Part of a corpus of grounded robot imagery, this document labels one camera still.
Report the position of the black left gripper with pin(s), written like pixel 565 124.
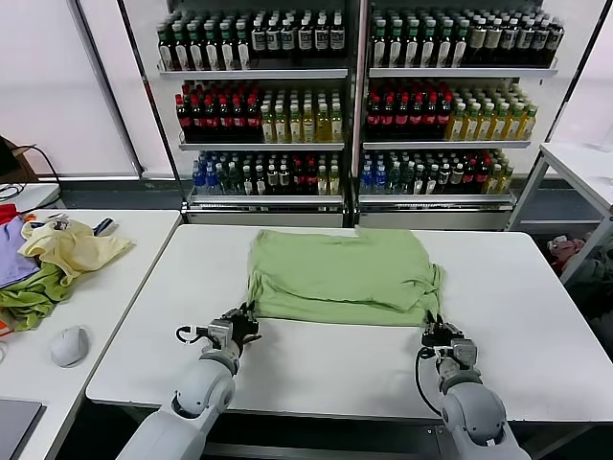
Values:
pixel 242 330

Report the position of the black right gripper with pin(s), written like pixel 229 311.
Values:
pixel 440 335

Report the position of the light green polo shirt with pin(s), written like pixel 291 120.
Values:
pixel 335 273

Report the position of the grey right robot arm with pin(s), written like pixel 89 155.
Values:
pixel 474 407

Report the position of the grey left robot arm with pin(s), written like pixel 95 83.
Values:
pixel 206 388

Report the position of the metal drinks shelf unit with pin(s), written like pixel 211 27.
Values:
pixel 263 203
pixel 431 203

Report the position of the small white cap dark bottle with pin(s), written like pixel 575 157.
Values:
pixel 246 181
pixel 283 181
pixel 272 181
pixel 431 181
pixel 419 181
pixel 444 181
pixel 259 181
pixel 456 181

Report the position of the small green soda bottle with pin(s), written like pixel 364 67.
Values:
pixel 406 181
pixel 233 181
pixel 221 181
pixel 393 181

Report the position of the small blue water bottle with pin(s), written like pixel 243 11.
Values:
pixel 366 181
pixel 211 181
pixel 380 181
pixel 197 181

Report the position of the small red label cola bottle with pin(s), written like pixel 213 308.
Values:
pixel 482 181
pixel 298 181
pixel 311 181
pixel 469 181

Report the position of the pink cloth pile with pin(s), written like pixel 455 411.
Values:
pixel 567 249

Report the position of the small yellow drink bottle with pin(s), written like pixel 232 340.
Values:
pixel 322 182
pixel 333 182
pixel 504 182
pixel 493 182

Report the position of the dark metal table crossbar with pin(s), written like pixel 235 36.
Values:
pixel 335 441

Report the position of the navy blue white item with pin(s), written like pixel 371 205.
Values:
pixel 104 226

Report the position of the pale yellow shirt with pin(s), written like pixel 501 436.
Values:
pixel 81 249

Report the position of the white computer mouse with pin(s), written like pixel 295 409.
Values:
pixel 70 346

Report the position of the red cap cola bottle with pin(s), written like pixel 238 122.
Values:
pixel 196 120
pixel 225 120
pixel 415 120
pixel 372 120
pixel 401 120
pixel 252 120
pixel 443 120
pixel 238 120
pixel 181 120
pixel 211 120
pixel 429 120
pixel 387 120

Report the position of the crumpled green garment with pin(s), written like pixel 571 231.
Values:
pixel 29 299

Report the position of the purple garment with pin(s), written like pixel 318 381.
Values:
pixel 12 254

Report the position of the orange item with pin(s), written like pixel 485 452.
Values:
pixel 5 329

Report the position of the red garment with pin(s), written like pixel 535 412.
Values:
pixel 7 213

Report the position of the green cap dark juice bottle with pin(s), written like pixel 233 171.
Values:
pixel 211 52
pixel 242 52
pixel 444 49
pixel 227 52
pixel 379 49
pixel 428 49
pixel 395 49
pixel 196 52
pixel 460 49
pixel 412 49
pixel 181 52
pixel 165 52

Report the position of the brown cardboard box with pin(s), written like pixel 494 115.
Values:
pixel 24 160

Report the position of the white cap black tea bottle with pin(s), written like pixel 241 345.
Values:
pixel 305 39
pixel 287 39
pixel 336 39
pixel 321 39
pixel 272 39
pixel 258 39

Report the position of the beige label dark bottle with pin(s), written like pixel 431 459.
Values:
pixel 492 42
pixel 477 42

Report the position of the white cap dark drink bottle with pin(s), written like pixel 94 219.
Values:
pixel 525 42
pixel 540 42
pixel 509 42
pixel 556 42

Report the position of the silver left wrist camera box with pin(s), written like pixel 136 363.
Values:
pixel 218 333

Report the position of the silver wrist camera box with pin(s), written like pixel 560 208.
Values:
pixel 464 352
pixel 218 333

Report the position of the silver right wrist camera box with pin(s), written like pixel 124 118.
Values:
pixel 464 352

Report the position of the white metal frame table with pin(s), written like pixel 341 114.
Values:
pixel 574 163

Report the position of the diagonal black white frame bar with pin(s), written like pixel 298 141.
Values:
pixel 107 91
pixel 586 76

